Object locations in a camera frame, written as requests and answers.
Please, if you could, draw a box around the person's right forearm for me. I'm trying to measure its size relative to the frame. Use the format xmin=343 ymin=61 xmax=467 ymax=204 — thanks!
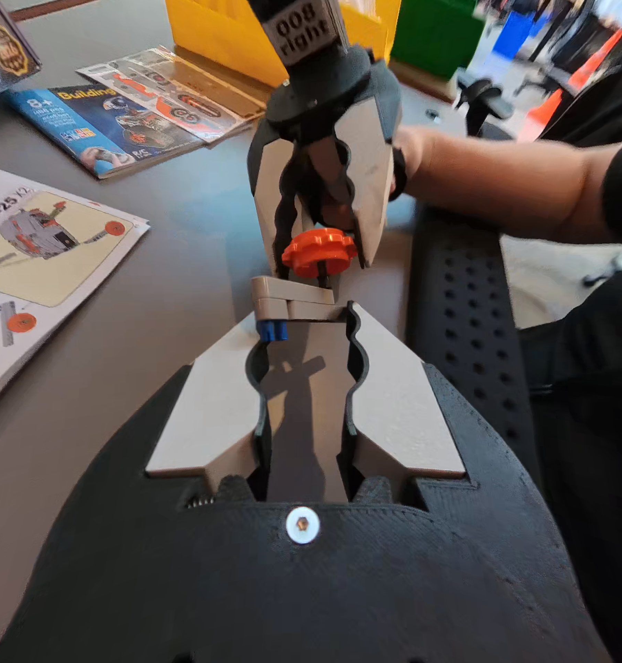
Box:
xmin=430 ymin=132 xmax=620 ymax=244

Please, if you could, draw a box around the blue robot kit box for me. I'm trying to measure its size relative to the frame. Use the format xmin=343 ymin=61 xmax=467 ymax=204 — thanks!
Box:
xmin=0 ymin=0 xmax=42 ymax=102

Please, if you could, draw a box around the yellow plastic bin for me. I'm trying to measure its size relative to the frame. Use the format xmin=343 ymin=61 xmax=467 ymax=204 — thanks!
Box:
xmin=165 ymin=0 xmax=402 ymax=89

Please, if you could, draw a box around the orange gear wheel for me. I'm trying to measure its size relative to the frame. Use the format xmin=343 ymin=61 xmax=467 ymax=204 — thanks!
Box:
xmin=281 ymin=228 xmax=358 ymax=278

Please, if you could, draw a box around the person's right hand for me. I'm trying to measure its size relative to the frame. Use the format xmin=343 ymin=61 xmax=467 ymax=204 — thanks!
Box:
xmin=391 ymin=127 xmax=438 ymax=203

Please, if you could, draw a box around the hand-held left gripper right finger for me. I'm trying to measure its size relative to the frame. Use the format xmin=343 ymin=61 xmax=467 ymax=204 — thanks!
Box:
xmin=339 ymin=302 xmax=467 ymax=502

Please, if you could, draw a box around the orange traffic cone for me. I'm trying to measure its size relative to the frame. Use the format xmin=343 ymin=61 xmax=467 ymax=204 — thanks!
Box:
xmin=518 ymin=28 xmax=622 ymax=143

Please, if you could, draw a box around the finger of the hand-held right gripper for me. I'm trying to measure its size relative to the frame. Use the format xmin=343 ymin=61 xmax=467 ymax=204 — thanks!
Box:
xmin=332 ymin=97 xmax=396 ymax=269
xmin=253 ymin=141 xmax=317 ymax=278

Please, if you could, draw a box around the brown sticker sheet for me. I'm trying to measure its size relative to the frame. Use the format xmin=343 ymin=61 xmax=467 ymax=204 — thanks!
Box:
xmin=174 ymin=54 xmax=268 ymax=121

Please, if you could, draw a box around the white orange sticker sheet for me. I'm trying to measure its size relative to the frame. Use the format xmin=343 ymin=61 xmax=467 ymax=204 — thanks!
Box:
xmin=75 ymin=46 xmax=268 ymax=145

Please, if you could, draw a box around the blue plastic bin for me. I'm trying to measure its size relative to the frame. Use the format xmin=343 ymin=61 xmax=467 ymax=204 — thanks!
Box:
xmin=492 ymin=10 xmax=534 ymax=60

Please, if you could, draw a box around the black office chair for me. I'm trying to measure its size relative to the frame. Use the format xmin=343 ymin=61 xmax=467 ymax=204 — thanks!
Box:
xmin=456 ymin=70 xmax=515 ymax=138

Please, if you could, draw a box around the grey beam assembly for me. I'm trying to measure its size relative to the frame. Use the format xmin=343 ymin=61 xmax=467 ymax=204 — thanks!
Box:
xmin=250 ymin=276 xmax=349 ymax=343

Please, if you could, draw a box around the green plastic bin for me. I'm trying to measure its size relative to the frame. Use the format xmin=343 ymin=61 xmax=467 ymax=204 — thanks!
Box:
xmin=391 ymin=0 xmax=485 ymax=81

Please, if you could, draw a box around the open instruction booklet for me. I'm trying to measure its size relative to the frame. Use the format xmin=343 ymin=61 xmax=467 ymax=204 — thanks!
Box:
xmin=0 ymin=165 xmax=151 ymax=420

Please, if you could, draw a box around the blue instruction booklet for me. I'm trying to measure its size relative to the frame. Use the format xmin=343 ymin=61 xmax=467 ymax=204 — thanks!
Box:
xmin=3 ymin=85 xmax=205 ymax=179

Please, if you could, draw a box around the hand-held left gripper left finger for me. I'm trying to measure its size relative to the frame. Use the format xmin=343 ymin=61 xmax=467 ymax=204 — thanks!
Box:
xmin=145 ymin=311 xmax=268 ymax=492

